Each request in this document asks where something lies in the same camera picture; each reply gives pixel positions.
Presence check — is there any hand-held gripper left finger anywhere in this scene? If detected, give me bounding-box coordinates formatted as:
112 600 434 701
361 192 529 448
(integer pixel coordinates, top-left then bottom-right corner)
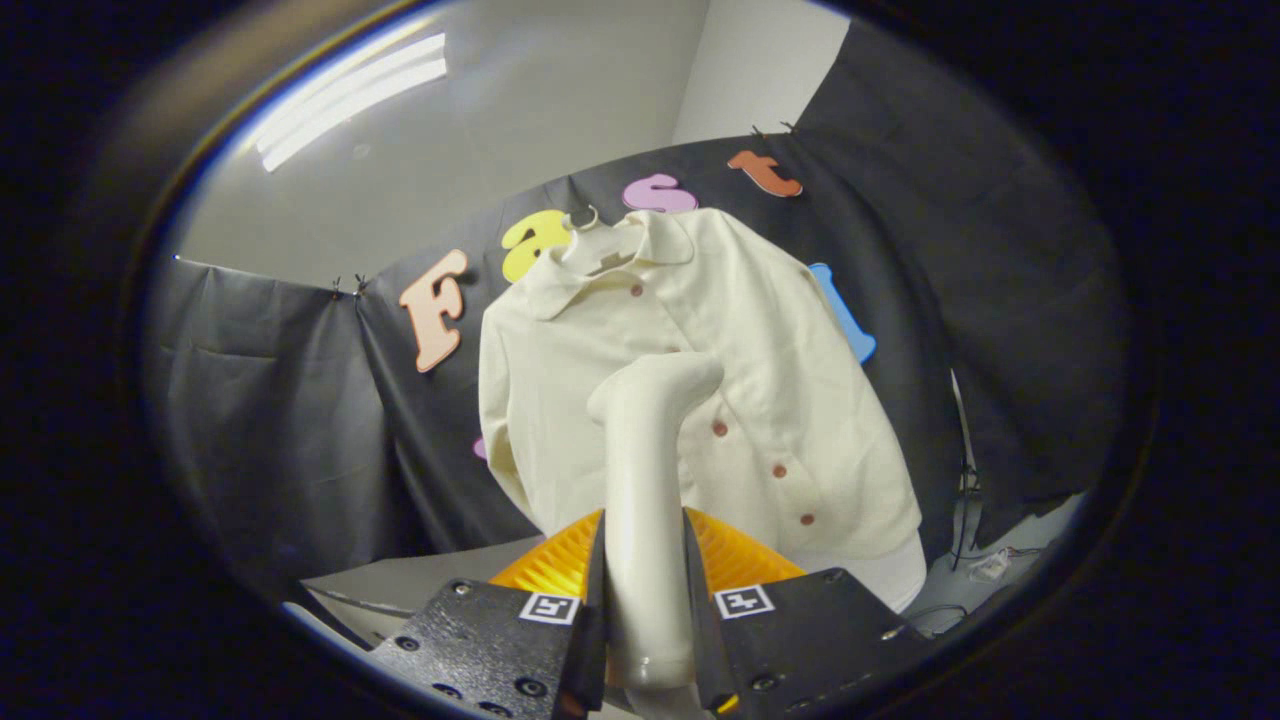
365 508 608 720

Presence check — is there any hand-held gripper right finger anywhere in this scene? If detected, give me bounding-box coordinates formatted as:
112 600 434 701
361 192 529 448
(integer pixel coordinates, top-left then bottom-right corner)
683 506 931 720

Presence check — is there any white garment steamer head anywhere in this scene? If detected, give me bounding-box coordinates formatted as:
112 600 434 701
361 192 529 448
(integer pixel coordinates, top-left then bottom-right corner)
586 350 725 691

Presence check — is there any white garment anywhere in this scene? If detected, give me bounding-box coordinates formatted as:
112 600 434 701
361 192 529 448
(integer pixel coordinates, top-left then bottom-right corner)
790 530 929 613

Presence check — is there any cream button shirt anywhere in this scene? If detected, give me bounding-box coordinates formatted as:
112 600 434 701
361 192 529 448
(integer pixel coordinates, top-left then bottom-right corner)
478 207 923 561

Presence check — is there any white clothes hanger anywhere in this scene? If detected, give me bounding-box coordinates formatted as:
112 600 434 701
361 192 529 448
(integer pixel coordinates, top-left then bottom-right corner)
562 205 641 276

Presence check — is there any grey cabinet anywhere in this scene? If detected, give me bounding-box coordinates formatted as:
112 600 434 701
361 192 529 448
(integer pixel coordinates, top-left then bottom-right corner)
285 535 546 651

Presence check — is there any black backdrop cloth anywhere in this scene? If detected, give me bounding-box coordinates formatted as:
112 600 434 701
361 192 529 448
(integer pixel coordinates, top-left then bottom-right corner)
140 20 1131 601

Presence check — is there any ceiling light panel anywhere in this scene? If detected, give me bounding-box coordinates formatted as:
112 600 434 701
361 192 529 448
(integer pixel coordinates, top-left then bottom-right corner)
250 32 449 173

